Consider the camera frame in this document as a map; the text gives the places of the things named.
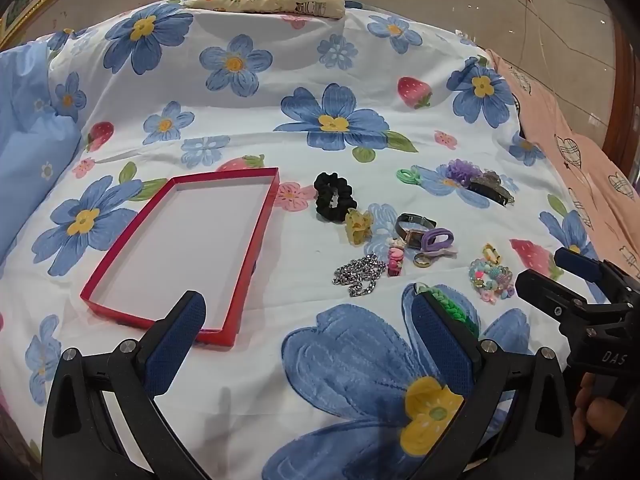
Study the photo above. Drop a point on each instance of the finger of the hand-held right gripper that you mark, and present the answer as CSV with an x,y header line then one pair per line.
x,y
545,292
577,265

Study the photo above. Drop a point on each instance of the brown wooden furniture edge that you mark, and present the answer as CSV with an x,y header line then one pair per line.
x,y
627,85

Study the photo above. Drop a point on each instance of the pink heart-print blanket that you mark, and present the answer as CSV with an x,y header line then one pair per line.
x,y
550,120

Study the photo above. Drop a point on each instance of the dark hair claw clip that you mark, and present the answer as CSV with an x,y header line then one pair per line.
x,y
492,190

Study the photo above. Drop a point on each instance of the green braided hair clip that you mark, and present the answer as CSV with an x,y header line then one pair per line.
x,y
452,305

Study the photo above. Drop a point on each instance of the red cardboard box lid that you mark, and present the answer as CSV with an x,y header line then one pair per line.
x,y
190,240

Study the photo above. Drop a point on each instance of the pink cartoon hair clip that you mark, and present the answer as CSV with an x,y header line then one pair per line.
x,y
395,262

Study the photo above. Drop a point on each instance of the person's right hand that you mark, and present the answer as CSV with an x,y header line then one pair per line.
x,y
597,417

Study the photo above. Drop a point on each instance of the yellow translucent hair claw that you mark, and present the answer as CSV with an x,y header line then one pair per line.
x,y
357,225

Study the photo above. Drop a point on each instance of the blue flower-print pillow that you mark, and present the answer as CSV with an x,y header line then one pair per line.
x,y
30,150

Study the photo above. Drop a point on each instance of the black fabric scrunchie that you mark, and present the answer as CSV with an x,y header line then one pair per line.
x,y
322,195

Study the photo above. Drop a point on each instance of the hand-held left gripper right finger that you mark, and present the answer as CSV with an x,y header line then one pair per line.
x,y
445,345

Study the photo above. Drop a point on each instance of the gilded ornate frame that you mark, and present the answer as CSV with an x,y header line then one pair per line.
x,y
30,5

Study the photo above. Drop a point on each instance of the white floral bed sheet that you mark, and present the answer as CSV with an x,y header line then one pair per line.
x,y
300,85

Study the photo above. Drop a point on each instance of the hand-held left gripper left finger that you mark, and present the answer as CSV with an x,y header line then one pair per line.
x,y
175,350

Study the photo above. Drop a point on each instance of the small yellow hair clip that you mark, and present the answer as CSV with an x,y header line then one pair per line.
x,y
492,253

